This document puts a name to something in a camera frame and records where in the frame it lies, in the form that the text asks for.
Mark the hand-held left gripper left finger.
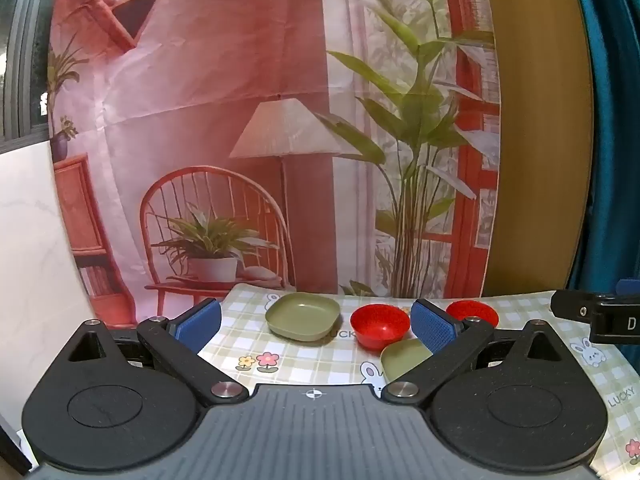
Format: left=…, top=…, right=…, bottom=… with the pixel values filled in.
left=66, top=298, right=249, bottom=407

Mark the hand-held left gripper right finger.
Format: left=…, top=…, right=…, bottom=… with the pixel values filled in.
left=381, top=298, right=576, bottom=407

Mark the green square plate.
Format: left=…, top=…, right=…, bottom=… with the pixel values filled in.
left=265, top=292, right=342, bottom=345
left=380, top=338, right=435, bottom=383

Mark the red plastic bowl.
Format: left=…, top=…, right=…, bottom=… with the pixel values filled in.
left=445, top=300, right=500, bottom=329
left=350, top=303, right=412, bottom=351

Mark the checked bunny print tablecloth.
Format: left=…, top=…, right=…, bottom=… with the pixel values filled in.
left=197, top=282, right=640, bottom=480

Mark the brown wooden panel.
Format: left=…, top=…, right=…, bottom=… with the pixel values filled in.
left=480, top=0, right=596, bottom=301

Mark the blue curtain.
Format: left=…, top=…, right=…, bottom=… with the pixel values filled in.
left=565, top=0, right=640, bottom=293

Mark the printed room scene backdrop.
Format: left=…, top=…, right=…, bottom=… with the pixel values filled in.
left=47, top=0, right=502, bottom=324

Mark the dark window frame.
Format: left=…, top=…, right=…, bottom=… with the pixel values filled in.
left=0, top=0, right=66, bottom=153

